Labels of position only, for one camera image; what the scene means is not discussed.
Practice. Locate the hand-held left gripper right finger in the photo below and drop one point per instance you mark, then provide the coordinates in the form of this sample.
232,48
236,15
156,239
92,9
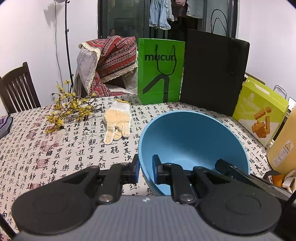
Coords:
155,171

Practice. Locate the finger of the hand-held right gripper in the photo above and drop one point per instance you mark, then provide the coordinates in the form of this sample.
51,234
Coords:
231,170

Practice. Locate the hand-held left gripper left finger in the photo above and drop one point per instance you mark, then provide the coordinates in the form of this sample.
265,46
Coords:
136,169

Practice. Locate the blue bowl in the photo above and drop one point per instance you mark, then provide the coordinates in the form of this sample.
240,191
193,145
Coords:
192,139

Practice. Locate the orange fabric piece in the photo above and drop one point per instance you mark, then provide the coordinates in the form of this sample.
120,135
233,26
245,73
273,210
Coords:
277,179

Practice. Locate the yellow thermos bottle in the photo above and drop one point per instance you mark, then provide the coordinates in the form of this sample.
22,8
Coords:
284,143

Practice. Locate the knitted work glove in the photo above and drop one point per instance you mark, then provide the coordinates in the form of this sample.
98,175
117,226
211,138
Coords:
115,120

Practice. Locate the green snack box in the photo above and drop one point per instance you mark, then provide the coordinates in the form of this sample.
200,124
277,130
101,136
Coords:
252,104

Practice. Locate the calligraphy print tablecloth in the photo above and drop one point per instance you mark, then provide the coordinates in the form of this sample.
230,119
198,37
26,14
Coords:
57,162

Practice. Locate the yellow flower branch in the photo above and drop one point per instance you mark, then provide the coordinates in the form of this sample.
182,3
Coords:
71,106

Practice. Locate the green paper bag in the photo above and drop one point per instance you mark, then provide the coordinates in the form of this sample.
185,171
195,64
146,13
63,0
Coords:
159,76

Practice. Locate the black paper bag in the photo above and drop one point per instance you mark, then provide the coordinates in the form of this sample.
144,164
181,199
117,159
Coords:
212,76

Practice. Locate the red patterned blanket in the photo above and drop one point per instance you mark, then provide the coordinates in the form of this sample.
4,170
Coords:
115,58

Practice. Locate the grey lace-trimmed cushion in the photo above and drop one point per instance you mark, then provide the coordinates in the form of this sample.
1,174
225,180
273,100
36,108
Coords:
86,67

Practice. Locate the grey fabric pouch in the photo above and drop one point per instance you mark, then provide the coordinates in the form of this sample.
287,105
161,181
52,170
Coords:
4,127

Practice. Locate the dark wooden chair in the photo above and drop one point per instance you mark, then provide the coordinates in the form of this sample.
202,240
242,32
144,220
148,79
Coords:
18,88

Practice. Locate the dark sliding glass door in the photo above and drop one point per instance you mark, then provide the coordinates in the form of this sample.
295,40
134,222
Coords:
124,20

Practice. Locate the studio lamp on stand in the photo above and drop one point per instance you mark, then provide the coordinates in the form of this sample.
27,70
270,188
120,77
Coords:
67,34

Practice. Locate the hanging light blue shirt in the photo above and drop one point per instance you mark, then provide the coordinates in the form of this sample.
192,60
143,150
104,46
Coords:
159,16

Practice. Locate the hanging white garment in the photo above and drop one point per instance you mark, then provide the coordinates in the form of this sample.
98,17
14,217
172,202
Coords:
194,9

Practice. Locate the hanging pink garment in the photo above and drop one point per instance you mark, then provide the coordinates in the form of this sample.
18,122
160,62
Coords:
180,2

